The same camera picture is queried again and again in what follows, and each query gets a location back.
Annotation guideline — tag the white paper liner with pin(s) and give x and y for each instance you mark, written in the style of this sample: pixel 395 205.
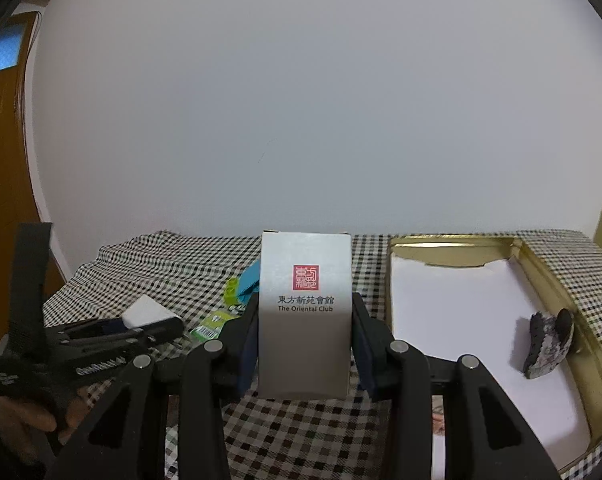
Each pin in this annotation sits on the white paper liner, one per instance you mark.
pixel 461 320

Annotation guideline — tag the black speckled hair clip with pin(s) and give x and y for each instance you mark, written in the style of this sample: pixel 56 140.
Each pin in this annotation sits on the black speckled hair clip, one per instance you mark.
pixel 548 347

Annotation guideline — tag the small white box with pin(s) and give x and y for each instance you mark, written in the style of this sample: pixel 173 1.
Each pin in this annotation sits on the small white box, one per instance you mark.
pixel 143 312

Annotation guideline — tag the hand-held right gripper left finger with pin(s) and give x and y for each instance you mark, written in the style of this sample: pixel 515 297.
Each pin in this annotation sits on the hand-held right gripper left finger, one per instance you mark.
pixel 248 355

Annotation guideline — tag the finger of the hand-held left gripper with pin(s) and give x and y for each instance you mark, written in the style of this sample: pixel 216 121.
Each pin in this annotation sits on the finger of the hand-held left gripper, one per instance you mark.
pixel 98 329
pixel 153 332

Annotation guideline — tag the green toy brick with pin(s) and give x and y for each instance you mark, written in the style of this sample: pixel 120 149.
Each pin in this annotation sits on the green toy brick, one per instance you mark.
pixel 232 290

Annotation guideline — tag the green label packet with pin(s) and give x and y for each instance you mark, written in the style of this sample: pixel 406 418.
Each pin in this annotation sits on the green label packet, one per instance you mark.
pixel 212 325

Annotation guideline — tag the blue toy brick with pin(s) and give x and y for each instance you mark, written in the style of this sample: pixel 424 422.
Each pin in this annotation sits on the blue toy brick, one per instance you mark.
pixel 251 280

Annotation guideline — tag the white cardboard box red stamp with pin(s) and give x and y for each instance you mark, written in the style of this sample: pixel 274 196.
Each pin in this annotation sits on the white cardboard box red stamp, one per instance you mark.
pixel 305 310

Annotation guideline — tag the gold metal tin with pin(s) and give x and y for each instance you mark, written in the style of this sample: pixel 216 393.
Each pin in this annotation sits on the gold metal tin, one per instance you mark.
pixel 546 280

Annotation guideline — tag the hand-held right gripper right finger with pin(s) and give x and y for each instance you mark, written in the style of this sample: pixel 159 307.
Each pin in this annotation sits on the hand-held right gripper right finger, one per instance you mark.
pixel 363 355

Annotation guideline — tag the checkered cloth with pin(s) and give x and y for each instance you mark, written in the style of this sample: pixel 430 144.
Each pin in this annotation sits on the checkered cloth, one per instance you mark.
pixel 181 270

